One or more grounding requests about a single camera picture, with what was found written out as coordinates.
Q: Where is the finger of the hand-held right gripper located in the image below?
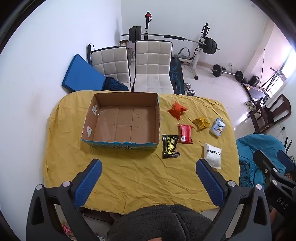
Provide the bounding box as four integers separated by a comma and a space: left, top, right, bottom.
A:
253, 150, 296, 189
277, 150, 296, 172

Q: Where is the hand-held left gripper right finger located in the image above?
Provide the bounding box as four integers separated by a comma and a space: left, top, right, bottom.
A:
196, 158, 272, 241

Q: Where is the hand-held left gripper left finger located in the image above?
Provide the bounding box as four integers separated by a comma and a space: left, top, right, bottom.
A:
26, 159, 103, 241

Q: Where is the white soft packet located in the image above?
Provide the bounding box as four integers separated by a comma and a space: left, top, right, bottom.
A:
203, 143, 222, 169

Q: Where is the black wipes packet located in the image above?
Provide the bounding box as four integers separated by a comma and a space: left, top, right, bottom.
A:
162, 134, 181, 159

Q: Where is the light blue tissue packet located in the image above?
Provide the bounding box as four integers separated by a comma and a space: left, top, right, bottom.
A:
209, 117, 226, 137

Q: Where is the red wipes packet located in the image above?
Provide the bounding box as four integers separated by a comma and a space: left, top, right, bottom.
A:
177, 123, 194, 144

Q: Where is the yellow soft packet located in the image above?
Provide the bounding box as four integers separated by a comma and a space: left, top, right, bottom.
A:
192, 118, 210, 130

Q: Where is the cardboard box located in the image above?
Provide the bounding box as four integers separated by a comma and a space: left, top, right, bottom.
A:
81, 92, 160, 153

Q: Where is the orange soft packet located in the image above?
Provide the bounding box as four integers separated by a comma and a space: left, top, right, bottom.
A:
167, 101, 188, 121

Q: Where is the teal beanbag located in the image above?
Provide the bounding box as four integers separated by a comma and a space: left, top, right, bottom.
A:
236, 134, 286, 188

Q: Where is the yellow tablecloth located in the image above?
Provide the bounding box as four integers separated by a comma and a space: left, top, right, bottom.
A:
43, 90, 240, 215

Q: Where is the colourful snack packet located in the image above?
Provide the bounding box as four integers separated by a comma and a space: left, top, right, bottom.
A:
61, 221, 73, 238

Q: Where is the dark wooden chair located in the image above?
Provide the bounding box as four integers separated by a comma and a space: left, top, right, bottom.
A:
248, 94, 292, 133

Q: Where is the person's dark fleece clothing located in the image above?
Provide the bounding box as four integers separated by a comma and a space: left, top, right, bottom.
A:
107, 204, 214, 241

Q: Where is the low wooden table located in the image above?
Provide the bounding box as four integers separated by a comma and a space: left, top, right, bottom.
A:
243, 82, 270, 102

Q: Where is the black tripod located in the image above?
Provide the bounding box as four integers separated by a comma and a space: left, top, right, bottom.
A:
260, 67, 287, 88

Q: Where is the chrome dumbbell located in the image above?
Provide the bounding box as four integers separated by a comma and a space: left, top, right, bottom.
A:
184, 83, 196, 96

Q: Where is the dark blue cloth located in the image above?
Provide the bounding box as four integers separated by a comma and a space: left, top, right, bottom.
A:
103, 76, 129, 91

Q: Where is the short barbell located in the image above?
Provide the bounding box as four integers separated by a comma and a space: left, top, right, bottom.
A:
211, 64, 244, 82

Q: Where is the blue foam mat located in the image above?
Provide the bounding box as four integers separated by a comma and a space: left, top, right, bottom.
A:
61, 54, 107, 91

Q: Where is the black bench pad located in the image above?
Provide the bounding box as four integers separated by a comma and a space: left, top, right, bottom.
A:
169, 57, 185, 95

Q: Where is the low white quilted chair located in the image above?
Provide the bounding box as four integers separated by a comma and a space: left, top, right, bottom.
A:
91, 46, 131, 90

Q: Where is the white weight rack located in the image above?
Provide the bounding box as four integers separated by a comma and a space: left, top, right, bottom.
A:
143, 11, 210, 80

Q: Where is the black rolled bag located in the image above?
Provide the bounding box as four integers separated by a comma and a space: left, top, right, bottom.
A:
87, 43, 96, 66

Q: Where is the tall white quilted chair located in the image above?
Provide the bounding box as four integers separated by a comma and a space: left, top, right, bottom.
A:
132, 40, 175, 94

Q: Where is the long barbell with black plates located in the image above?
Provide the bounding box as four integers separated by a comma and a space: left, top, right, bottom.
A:
121, 26, 220, 55

